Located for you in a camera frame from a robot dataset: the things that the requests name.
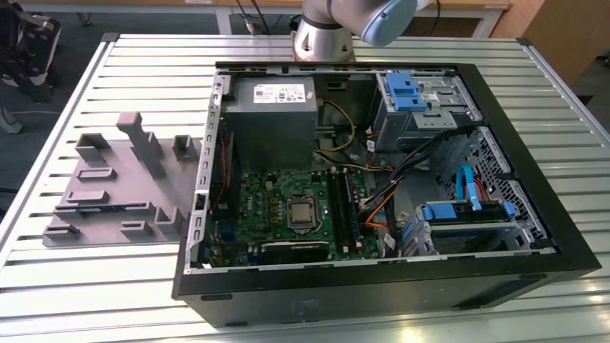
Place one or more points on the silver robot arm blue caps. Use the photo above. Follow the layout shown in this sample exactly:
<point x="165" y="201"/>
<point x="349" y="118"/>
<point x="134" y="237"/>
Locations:
<point x="324" y="39"/>

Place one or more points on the white desk foot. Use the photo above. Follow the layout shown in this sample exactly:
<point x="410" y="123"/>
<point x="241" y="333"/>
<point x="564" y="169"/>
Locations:
<point x="13" y="123"/>

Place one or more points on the grey plastic parts rack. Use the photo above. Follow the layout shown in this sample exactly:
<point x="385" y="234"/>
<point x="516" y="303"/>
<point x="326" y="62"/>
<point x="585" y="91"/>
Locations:
<point x="119" y="168"/>

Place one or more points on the grey power supply unit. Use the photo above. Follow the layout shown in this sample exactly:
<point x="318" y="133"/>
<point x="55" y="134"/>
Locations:
<point x="272" y="135"/>

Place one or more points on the green motherboard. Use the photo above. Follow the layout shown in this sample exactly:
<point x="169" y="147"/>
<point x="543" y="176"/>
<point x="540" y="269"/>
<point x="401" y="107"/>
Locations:
<point x="258" y="182"/>

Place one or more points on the silver CPU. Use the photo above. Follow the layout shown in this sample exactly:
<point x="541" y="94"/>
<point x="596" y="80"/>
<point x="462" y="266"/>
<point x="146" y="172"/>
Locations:
<point x="301" y="213"/>

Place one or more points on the CPU socket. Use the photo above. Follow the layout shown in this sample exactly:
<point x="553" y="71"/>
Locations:
<point x="305" y="228"/>

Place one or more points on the blue plastic drive carrier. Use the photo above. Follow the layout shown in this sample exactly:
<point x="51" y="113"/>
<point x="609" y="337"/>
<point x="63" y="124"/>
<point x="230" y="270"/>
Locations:
<point x="402" y="93"/>

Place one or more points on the black graphics card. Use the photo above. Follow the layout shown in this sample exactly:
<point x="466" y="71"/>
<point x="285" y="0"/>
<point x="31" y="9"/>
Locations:
<point x="296" y="252"/>

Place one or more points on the silver metal drive cage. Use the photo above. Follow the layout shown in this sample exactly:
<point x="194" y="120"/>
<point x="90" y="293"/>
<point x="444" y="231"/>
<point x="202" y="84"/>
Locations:
<point x="429" y="121"/>

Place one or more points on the black disk in blue carrier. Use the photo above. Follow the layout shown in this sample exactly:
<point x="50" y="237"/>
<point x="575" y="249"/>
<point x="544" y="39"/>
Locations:
<point x="441" y="212"/>

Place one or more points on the black open PC case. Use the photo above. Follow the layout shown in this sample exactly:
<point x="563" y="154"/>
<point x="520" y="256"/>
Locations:
<point x="381" y="286"/>

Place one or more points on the wooden cabinet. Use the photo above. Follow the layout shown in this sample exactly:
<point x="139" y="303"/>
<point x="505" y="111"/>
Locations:
<point x="563" y="28"/>

